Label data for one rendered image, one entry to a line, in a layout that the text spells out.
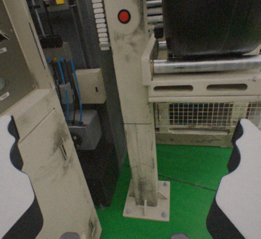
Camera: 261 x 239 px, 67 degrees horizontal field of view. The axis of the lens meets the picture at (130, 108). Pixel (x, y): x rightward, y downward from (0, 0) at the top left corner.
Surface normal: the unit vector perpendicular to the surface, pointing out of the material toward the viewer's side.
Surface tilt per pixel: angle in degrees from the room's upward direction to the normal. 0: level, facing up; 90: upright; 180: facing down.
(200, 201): 0
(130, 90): 90
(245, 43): 136
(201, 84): 90
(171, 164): 0
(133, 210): 0
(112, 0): 90
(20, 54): 90
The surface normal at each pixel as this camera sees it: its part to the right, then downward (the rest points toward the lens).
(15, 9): -0.18, 0.51
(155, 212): -0.11, -0.86
